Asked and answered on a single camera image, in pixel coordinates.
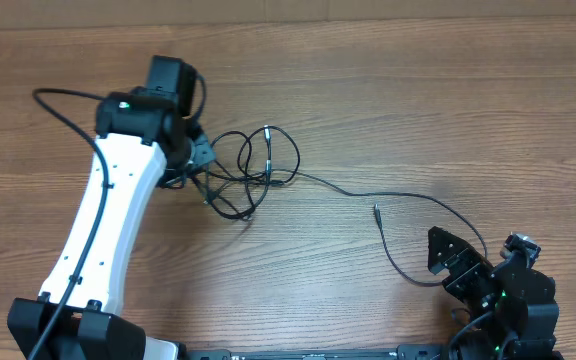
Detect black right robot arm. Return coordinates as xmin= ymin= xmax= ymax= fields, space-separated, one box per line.
xmin=428 ymin=227 xmax=562 ymax=360

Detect black thin usb cable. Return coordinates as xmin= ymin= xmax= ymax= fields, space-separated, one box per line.
xmin=267 ymin=167 xmax=489 ymax=289

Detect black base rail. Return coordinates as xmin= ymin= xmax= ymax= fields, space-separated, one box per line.
xmin=180 ymin=344 xmax=444 ymax=360

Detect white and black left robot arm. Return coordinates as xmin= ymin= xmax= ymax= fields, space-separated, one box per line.
xmin=7 ymin=56 xmax=216 ymax=359

